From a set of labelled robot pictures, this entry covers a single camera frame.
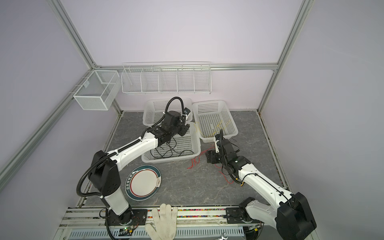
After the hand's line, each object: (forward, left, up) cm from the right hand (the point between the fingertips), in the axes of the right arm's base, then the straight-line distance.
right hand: (212, 153), depth 84 cm
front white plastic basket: (+10, +22, -11) cm, 27 cm away
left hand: (+14, +16, +10) cm, 24 cm away
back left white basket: (+45, +44, -9) cm, 63 cm away
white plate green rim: (-13, +40, -11) cm, 43 cm away
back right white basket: (+38, 0, -11) cm, 39 cm away
